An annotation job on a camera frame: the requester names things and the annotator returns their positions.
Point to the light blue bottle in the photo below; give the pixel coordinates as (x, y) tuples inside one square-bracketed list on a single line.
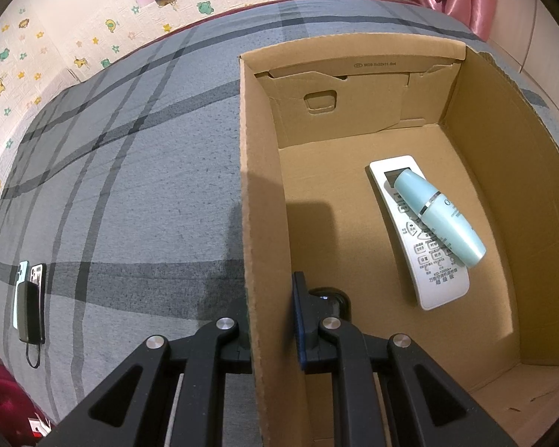
[(447, 223)]

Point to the red patterned cloth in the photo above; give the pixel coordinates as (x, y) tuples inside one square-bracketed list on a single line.
[(0, 382)]

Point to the white remote control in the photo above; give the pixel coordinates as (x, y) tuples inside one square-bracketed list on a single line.
[(428, 274)]

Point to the beige wardrobe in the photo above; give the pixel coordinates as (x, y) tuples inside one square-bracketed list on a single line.
[(540, 56)]

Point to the light blue phone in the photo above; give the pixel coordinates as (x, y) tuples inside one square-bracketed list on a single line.
[(22, 271)]

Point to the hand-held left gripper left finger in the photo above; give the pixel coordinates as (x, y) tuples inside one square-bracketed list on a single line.
[(200, 382)]

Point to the brown cardboard box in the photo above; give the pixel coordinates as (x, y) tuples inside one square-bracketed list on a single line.
[(335, 205)]

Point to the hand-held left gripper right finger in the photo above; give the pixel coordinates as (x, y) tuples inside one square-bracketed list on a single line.
[(301, 321)]

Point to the silver phone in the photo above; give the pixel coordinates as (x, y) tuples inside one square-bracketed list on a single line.
[(37, 274)]

